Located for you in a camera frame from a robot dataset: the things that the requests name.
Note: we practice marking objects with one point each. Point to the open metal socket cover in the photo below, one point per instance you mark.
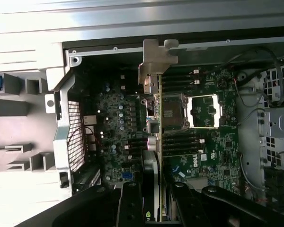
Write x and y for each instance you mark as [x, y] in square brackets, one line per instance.
[204, 111]

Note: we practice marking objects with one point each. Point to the green motherboard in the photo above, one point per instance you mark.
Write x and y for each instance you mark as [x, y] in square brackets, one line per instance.
[113, 113]

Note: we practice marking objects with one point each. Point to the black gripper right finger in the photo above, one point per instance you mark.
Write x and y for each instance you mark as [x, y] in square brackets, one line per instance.
[187, 208]

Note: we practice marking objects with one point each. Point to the grey parts rack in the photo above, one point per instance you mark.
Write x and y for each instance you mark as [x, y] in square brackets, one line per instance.
[11, 104]

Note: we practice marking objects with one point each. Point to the black open PC case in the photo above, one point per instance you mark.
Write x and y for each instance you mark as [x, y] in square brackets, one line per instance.
[61, 132]

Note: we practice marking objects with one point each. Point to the black chassis switch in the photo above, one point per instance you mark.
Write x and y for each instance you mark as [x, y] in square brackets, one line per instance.
[63, 180]

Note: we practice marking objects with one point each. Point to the CPU socket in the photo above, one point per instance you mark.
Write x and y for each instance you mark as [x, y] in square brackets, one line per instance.
[174, 111]

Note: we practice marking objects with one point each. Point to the silver perforated drive cage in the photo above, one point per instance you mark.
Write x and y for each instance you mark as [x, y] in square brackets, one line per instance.
[279, 123]

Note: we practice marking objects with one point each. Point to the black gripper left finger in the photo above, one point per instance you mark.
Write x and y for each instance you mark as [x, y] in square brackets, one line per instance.
[130, 208]

